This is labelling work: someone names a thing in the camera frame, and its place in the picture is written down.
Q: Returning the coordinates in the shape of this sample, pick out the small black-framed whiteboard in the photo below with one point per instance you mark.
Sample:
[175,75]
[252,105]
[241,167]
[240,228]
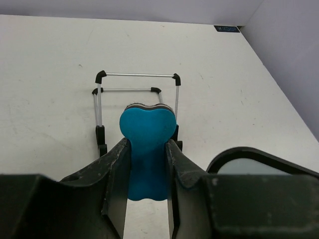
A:
[252,161]

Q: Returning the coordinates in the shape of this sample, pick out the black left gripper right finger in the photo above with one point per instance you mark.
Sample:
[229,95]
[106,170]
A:
[231,206]

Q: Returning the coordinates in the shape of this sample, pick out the blue bone-shaped eraser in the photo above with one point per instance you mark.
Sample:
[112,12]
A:
[147,128]

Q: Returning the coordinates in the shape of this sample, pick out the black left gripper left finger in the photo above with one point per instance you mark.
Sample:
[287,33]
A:
[88,204]

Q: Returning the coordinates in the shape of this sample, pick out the right black corner label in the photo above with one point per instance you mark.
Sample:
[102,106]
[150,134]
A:
[224,28]

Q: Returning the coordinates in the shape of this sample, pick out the metal wire board stand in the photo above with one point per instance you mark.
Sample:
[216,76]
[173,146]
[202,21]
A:
[99,128]

